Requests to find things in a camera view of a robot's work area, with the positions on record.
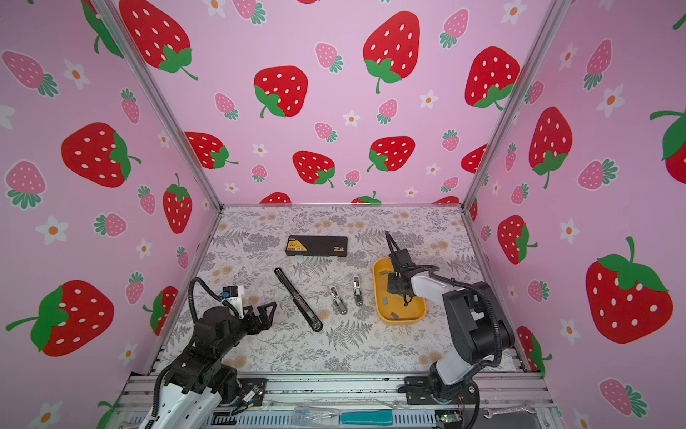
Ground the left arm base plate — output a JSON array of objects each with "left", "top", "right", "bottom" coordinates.
[{"left": 226, "top": 377, "right": 268, "bottom": 409}]

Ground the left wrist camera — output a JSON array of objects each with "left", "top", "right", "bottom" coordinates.
[{"left": 220, "top": 285, "right": 244, "bottom": 319}]

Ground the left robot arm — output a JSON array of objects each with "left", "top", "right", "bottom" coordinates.
[{"left": 140, "top": 277, "right": 277, "bottom": 428}]

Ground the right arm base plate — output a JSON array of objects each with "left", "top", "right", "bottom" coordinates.
[{"left": 397, "top": 375, "right": 479, "bottom": 406}]

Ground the silver wrench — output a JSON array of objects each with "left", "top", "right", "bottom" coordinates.
[{"left": 482, "top": 404, "right": 536, "bottom": 419}]

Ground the yellow plastic tray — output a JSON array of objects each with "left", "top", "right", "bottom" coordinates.
[{"left": 373, "top": 258, "right": 427, "bottom": 325}]

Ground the teal handled tool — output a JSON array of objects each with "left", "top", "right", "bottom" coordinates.
[{"left": 339, "top": 409, "right": 394, "bottom": 426}]

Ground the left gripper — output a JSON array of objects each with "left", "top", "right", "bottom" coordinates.
[{"left": 218, "top": 299, "right": 276, "bottom": 361}]

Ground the black tool case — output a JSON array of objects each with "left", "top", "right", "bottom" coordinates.
[{"left": 285, "top": 235, "right": 348, "bottom": 257}]

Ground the black stapler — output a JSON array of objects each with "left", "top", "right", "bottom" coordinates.
[{"left": 274, "top": 267, "right": 323, "bottom": 332}]

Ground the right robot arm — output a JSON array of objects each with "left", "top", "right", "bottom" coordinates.
[{"left": 385, "top": 232, "right": 516, "bottom": 400}]

